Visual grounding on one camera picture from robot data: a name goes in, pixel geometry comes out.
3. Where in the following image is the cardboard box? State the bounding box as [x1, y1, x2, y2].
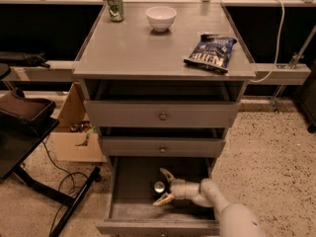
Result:
[50, 83, 106, 162]

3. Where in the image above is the grey drawer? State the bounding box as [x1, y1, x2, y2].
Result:
[83, 80, 242, 129]
[100, 127, 227, 157]
[97, 156, 219, 237]

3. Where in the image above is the grey drawer cabinet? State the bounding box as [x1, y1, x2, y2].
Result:
[72, 1, 257, 237]

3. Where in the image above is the green soda can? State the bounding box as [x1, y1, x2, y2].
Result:
[107, 0, 124, 22]

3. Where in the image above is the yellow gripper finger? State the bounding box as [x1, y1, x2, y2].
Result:
[160, 168, 176, 184]
[153, 193, 174, 206]

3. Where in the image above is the grey middle drawer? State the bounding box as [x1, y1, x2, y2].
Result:
[100, 127, 227, 157]

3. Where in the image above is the white ceramic bowl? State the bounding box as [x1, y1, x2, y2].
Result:
[146, 6, 177, 32]

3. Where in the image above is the white hanging cable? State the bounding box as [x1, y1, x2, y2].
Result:
[249, 0, 286, 84]

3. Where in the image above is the blue pepsi can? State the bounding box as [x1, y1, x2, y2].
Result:
[151, 181, 167, 199]

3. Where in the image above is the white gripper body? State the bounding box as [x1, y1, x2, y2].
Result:
[170, 179, 187, 199]

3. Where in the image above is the grey top drawer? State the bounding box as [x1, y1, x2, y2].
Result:
[83, 80, 242, 129]

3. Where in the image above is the black floor cable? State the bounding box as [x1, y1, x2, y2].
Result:
[40, 139, 90, 235]

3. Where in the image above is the grey side rail shelf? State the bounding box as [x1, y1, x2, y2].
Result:
[251, 63, 311, 86]

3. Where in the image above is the grey bottom drawer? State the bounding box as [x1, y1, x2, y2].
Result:
[97, 156, 219, 237]

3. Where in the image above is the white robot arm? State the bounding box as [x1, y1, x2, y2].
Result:
[153, 168, 266, 237]

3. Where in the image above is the blue chip bag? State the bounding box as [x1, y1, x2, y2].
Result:
[184, 34, 237, 74]

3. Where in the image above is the black stand with tray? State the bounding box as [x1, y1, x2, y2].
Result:
[0, 62, 102, 237]

